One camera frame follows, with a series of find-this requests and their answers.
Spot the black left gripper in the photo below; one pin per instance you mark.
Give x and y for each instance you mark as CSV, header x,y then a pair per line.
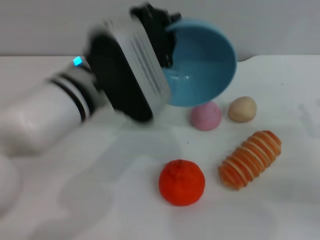
x,y
157,27

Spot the blue bowl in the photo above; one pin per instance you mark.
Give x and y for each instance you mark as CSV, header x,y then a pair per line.
x,y
205,62

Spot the orange mandarin fruit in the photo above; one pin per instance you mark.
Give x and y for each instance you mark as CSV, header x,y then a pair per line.
x,y
181,183

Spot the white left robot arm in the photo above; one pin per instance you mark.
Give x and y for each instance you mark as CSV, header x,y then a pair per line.
x,y
37,117

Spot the pink round bun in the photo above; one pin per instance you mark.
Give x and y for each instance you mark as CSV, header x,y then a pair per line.
x,y
206,117

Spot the beige round bun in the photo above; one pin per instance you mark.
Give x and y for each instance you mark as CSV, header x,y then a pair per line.
x,y
242,109

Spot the orange striped bread loaf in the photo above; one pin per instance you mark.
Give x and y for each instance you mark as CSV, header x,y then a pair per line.
x,y
250,160

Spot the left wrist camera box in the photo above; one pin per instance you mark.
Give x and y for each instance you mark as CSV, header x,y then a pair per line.
x,y
120,75

